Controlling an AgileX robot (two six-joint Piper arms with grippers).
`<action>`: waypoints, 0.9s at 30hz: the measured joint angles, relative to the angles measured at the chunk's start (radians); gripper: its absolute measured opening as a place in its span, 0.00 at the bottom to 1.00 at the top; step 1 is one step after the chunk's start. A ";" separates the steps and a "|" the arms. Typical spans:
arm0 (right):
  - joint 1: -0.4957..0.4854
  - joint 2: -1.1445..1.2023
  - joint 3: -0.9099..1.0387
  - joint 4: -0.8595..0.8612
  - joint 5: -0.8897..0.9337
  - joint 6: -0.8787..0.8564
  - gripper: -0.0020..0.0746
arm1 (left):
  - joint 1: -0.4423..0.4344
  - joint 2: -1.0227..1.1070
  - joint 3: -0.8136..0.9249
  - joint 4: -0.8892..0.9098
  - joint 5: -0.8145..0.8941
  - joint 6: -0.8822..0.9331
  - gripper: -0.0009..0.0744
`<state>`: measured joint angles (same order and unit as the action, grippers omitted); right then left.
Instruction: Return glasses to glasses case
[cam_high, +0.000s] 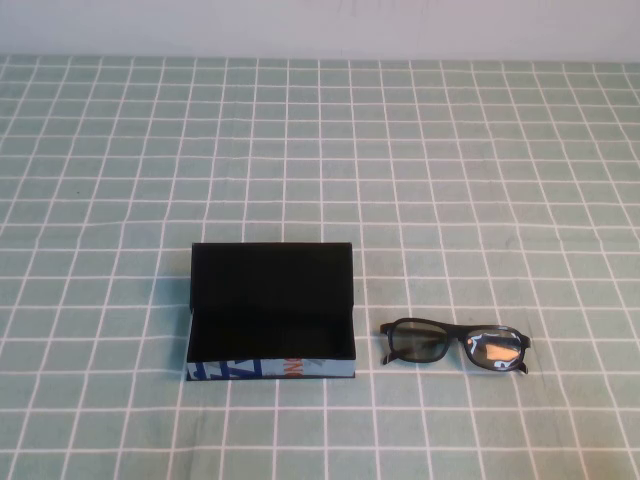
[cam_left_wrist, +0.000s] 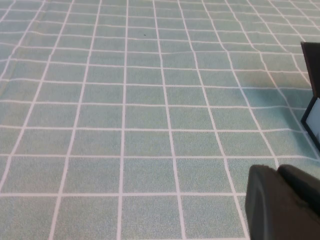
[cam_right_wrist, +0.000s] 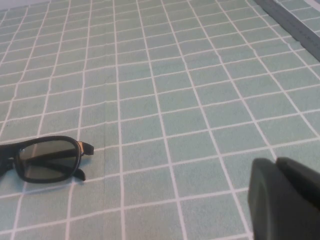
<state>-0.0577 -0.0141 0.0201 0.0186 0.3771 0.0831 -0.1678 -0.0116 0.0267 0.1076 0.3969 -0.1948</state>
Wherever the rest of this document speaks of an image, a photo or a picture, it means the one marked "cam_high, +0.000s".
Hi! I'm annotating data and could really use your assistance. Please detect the black glasses case blue print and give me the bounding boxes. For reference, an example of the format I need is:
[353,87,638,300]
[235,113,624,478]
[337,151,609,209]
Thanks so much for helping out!
[185,242,357,382]

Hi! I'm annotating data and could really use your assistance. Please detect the black framed glasses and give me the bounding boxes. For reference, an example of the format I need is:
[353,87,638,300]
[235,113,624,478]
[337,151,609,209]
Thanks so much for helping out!
[378,317,532,375]

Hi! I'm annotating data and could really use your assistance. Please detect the green checked tablecloth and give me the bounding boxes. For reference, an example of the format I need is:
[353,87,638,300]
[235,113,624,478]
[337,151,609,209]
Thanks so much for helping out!
[0,53,640,480]

